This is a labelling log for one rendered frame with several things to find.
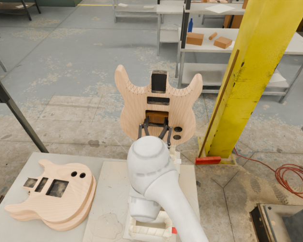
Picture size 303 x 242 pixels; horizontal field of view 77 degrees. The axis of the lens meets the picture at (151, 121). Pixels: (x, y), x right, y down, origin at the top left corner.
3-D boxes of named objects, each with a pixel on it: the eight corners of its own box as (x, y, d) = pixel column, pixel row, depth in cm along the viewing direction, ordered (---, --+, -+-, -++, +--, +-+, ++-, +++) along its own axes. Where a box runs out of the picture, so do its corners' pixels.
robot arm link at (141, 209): (163, 181, 69) (167, 162, 60) (160, 228, 58) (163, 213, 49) (134, 177, 70) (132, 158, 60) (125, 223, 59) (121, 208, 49)
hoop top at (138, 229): (170, 231, 92) (170, 228, 90) (170, 238, 90) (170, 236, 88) (129, 225, 94) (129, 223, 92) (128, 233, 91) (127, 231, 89)
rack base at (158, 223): (176, 214, 106) (176, 213, 105) (176, 246, 96) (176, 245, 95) (128, 209, 108) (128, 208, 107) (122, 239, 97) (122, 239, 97)
